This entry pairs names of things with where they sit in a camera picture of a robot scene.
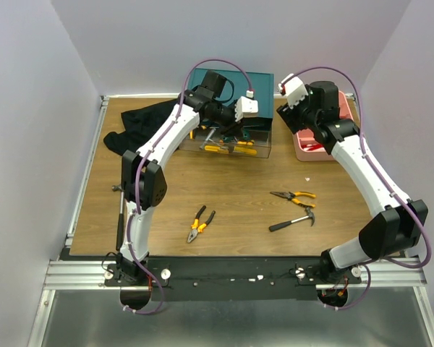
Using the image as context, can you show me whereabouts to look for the small green screwdriver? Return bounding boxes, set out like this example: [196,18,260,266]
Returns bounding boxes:
[240,130,252,142]

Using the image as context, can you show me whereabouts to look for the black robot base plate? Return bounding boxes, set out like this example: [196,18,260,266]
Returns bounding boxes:
[105,255,361,301]

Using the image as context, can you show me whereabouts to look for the silver T-handle wrench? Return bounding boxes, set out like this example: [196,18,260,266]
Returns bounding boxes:
[200,128,216,150]

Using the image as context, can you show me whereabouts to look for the clear drawer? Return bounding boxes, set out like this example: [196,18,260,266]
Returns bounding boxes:
[179,124,271,158]

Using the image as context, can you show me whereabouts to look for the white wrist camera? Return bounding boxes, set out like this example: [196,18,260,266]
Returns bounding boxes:
[278,73,308,108]
[234,96,258,122]

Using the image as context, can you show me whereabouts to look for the black handled claw hammer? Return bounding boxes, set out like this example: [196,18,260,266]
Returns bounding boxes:
[268,207,315,232]

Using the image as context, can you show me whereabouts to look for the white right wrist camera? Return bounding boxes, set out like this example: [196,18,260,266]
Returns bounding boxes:
[278,73,308,108]

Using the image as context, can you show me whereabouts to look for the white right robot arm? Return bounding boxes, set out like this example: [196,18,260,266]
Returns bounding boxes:
[277,74,428,283]

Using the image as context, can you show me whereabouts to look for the teal drawer cabinet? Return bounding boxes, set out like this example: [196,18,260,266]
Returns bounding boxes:
[187,68,273,132]

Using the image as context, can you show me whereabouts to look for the yellow black combination pliers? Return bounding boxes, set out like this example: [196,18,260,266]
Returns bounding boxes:
[187,205,216,244]

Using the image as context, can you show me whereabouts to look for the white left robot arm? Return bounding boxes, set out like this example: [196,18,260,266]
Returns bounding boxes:
[116,70,258,286]

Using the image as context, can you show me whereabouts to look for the yellow long nose pliers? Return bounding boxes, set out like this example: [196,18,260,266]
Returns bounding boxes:
[270,191,316,208]

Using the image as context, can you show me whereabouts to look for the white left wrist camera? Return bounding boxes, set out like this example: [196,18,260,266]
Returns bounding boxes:
[234,96,258,122]

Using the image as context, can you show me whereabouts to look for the yellow screwdriver large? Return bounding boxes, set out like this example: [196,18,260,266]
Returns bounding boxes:
[233,146,258,156]

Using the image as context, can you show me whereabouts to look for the pink compartment tray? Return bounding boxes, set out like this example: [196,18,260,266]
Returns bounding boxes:
[292,91,354,162]

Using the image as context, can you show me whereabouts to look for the black cloth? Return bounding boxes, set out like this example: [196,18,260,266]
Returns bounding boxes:
[103,100,176,156]

